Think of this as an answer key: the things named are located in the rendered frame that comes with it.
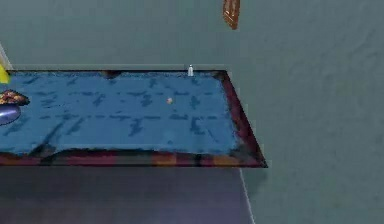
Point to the small pale ball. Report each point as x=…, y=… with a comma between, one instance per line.
x=169, y=100

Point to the small white bottle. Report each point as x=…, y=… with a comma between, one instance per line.
x=190, y=71

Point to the blue pool table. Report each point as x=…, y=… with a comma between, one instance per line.
x=133, y=113

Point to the shiny blue bowl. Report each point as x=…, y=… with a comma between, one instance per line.
x=7, y=113

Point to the yellow object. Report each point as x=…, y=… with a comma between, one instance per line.
x=3, y=75

